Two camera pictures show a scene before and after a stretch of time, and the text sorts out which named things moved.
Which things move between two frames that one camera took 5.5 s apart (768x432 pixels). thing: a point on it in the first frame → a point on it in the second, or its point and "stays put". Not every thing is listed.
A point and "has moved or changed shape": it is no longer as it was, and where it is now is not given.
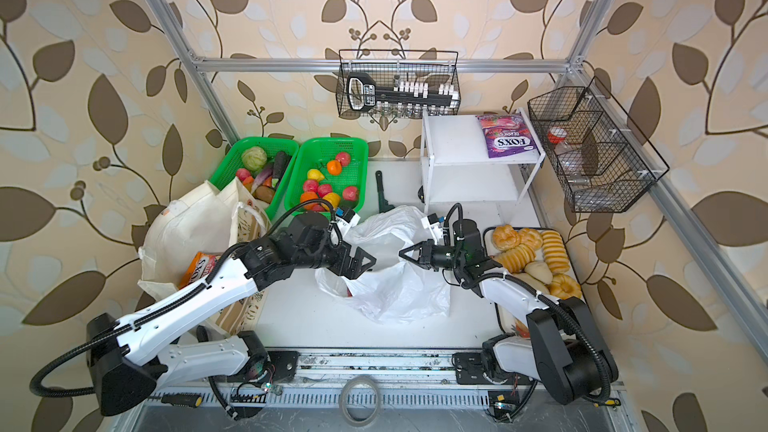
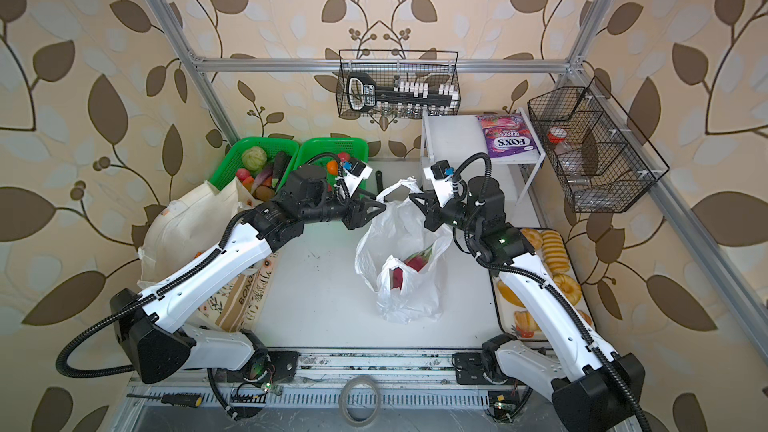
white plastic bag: [394, 289] has moved or changed shape
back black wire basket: [398, 82] stays put
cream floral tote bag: [207, 219] stays put
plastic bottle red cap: [572, 161] stays put
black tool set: [363, 92] stays put
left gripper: [354, 270] → [355, 214]
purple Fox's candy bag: [506, 135] stays put
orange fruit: [334, 167] stays put
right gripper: [425, 258] → [432, 214]
